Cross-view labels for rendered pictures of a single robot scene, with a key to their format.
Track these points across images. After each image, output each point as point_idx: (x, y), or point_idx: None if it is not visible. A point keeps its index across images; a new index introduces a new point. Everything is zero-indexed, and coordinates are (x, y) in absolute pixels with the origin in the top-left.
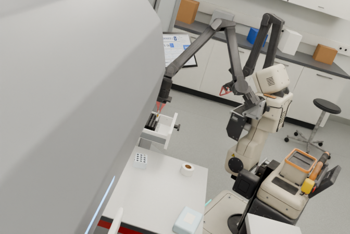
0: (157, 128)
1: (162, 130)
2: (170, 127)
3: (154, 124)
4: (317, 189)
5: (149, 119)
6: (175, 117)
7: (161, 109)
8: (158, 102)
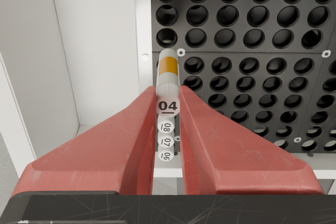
0: (145, 42)
1: (111, 61)
2: (78, 111)
3: None
4: None
5: (230, 45)
6: (18, 161)
7: (127, 107)
8: (252, 161)
